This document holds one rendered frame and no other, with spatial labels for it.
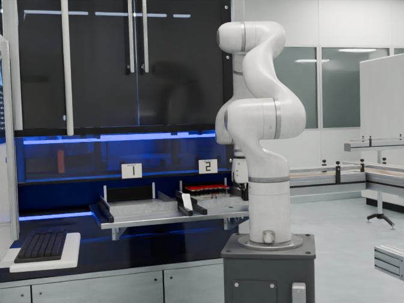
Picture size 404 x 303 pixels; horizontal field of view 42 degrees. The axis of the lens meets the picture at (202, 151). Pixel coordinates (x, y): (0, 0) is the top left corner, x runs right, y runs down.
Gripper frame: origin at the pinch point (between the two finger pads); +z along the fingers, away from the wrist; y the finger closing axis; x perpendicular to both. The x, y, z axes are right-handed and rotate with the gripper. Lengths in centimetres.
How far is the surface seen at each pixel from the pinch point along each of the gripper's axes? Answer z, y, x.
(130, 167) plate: -12, 42, -27
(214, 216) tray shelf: 5.3, 17.4, 12.3
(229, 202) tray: 2.6, 6.3, -1.6
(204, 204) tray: 2.4, 17.1, -1.4
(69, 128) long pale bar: -29, 66, -19
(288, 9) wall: -199, -259, -482
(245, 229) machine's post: 18.7, -10.3, -28.2
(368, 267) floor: 85, -170, -172
